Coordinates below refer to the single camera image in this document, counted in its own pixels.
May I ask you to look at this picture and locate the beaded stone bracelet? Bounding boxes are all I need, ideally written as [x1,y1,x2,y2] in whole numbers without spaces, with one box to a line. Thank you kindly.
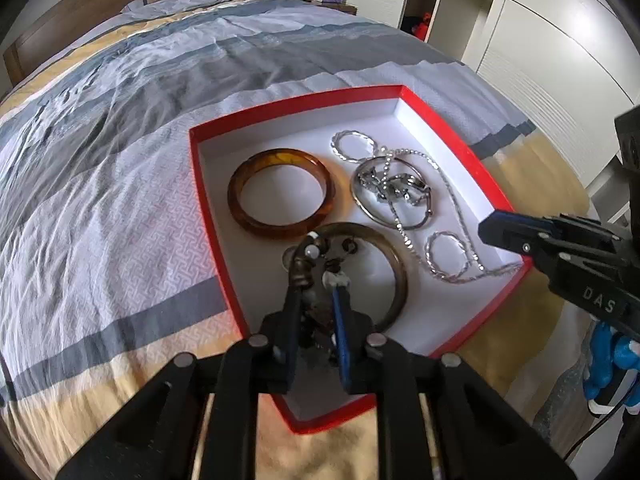
[280,231,360,361]

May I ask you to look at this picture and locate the silver chain necklace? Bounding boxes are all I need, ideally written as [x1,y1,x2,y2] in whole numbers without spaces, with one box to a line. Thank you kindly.
[372,144,524,285]

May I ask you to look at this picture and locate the dark brown bangle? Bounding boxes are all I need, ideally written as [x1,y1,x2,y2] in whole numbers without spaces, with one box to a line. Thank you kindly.
[310,222,408,332]

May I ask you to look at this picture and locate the white wardrobe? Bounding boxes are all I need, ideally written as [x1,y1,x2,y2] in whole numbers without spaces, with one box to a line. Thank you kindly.
[348,0,639,223]

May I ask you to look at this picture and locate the red jewelry box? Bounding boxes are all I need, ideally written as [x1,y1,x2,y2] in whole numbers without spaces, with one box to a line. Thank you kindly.
[189,86,530,356]

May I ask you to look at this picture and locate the silver twisted hoop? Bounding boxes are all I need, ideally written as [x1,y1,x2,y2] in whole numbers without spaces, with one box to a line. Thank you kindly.
[330,129,378,164]

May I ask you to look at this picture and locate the wooden nightstand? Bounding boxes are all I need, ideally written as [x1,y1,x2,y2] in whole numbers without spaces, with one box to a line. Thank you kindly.
[304,0,357,15]

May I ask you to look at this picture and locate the blue handle grip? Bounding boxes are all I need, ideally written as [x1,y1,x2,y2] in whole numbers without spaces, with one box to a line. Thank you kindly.
[582,322,639,417]

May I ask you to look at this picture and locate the large thin gold bangle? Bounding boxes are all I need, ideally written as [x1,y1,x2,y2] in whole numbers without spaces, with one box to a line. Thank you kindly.
[349,156,433,231]

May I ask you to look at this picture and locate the amber resin bangle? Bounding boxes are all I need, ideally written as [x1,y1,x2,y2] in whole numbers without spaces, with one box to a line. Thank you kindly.
[227,148,336,240]

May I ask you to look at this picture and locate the red item in wardrobe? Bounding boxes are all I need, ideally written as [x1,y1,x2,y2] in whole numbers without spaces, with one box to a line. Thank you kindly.
[412,12,432,41]

